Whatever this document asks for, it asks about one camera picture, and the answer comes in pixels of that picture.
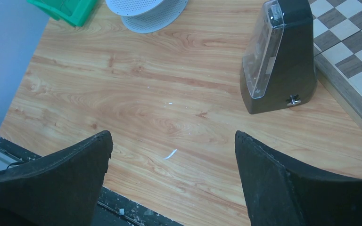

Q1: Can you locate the green plastic bin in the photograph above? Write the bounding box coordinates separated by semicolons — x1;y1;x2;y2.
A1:
27;0;98;27

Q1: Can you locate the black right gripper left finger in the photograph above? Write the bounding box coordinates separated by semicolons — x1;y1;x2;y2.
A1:
0;130;113;226

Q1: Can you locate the grey cable spool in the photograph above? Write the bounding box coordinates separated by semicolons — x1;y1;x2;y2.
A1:
106;0;188;34

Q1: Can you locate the wooden chessboard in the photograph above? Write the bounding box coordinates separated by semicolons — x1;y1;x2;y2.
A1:
309;0;362;128

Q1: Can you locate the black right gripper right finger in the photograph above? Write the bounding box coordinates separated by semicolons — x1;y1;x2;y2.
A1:
235;131;362;226

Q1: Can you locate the black metronome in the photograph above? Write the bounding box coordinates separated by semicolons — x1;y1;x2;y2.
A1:
240;0;317;114

